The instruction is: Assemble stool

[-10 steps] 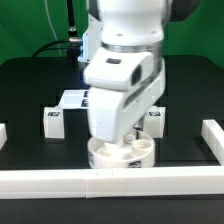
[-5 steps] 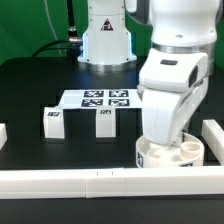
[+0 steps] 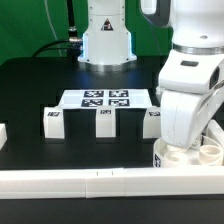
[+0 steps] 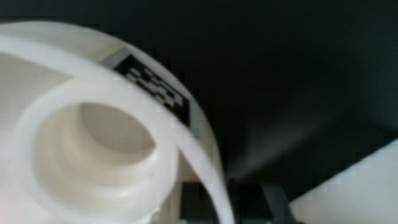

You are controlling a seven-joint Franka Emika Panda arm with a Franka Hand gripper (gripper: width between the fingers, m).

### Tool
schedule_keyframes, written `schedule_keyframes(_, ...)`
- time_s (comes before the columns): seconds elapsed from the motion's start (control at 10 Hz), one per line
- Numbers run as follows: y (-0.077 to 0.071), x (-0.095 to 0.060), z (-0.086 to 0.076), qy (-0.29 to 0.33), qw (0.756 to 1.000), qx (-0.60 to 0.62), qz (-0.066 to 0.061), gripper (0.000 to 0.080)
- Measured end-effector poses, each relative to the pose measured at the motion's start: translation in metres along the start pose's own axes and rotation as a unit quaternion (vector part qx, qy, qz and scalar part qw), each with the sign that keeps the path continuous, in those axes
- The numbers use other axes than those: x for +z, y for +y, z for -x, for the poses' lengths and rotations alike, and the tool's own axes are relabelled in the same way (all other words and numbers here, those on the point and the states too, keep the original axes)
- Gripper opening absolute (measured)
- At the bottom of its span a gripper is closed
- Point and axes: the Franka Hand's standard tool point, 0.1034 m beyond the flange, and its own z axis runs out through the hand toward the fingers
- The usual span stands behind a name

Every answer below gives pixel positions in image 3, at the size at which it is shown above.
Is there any white round stool seat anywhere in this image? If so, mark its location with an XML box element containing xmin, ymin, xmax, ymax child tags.
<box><xmin>153</xmin><ymin>136</ymin><xmax>224</xmax><ymax>168</ymax></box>

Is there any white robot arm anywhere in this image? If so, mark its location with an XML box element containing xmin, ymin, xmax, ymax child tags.
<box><xmin>78</xmin><ymin>0</ymin><xmax>224</xmax><ymax>148</ymax></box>

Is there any white marker base sheet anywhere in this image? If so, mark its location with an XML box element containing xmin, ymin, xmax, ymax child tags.
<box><xmin>59</xmin><ymin>89</ymin><xmax>152</xmax><ymax>109</ymax></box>

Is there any white right fence bar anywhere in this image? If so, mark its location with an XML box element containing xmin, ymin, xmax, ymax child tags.
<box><xmin>206</xmin><ymin>120</ymin><xmax>224</xmax><ymax>148</ymax></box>

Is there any white fence bar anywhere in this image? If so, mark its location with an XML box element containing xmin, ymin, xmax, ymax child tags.
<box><xmin>206</xmin><ymin>120</ymin><xmax>224</xmax><ymax>148</ymax></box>
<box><xmin>0</xmin><ymin>166</ymin><xmax>224</xmax><ymax>199</ymax></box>

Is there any white left fence block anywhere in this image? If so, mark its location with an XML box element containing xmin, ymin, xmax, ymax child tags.
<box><xmin>0</xmin><ymin>123</ymin><xmax>7</xmax><ymax>151</ymax></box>

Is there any white front fence bar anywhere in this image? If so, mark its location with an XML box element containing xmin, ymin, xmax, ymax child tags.
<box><xmin>0</xmin><ymin>166</ymin><xmax>224</xmax><ymax>199</ymax></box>

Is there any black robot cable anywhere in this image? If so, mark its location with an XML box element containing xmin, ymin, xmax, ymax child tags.
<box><xmin>31</xmin><ymin>0</ymin><xmax>84</xmax><ymax>58</ymax></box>

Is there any white thin cable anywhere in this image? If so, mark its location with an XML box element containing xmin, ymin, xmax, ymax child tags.
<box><xmin>43</xmin><ymin>0</ymin><xmax>64</xmax><ymax>58</ymax></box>

